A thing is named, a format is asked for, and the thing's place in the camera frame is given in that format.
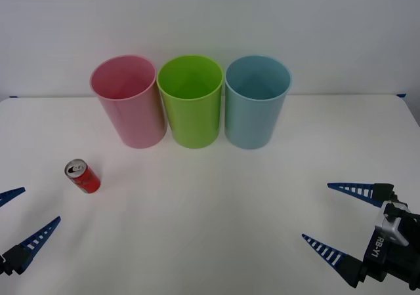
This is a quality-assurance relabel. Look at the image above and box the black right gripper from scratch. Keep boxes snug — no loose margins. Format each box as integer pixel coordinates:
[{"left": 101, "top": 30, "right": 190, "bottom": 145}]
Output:
[{"left": 301, "top": 182, "right": 420, "bottom": 292}]

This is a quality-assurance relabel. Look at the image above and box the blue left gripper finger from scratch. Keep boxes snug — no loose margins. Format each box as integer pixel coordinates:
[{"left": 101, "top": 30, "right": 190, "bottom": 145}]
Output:
[
  {"left": 0, "top": 186, "right": 26, "bottom": 208},
  {"left": 0, "top": 216, "right": 62, "bottom": 277}
]

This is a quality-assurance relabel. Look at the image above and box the red drink can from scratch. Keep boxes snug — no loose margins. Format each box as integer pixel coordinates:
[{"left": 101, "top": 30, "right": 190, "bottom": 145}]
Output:
[{"left": 63, "top": 158, "right": 101, "bottom": 195}]

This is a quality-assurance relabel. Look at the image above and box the pink plastic waste bin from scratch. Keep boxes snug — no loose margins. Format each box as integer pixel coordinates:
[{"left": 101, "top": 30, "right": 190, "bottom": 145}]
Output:
[{"left": 89, "top": 54, "right": 169, "bottom": 149}]

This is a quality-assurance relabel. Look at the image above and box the pale blue plastic waste bin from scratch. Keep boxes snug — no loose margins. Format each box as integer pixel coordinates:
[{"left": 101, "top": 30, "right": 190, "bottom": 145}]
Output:
[{"left": 224, "top": 54, "right": 293, "bottom": 151}]

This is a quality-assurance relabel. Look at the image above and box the green plastic waste bin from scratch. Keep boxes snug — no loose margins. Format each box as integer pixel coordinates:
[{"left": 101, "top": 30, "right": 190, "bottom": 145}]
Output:
[{"left": 156, "top": 54, "right": 224, "bottom": 149}]

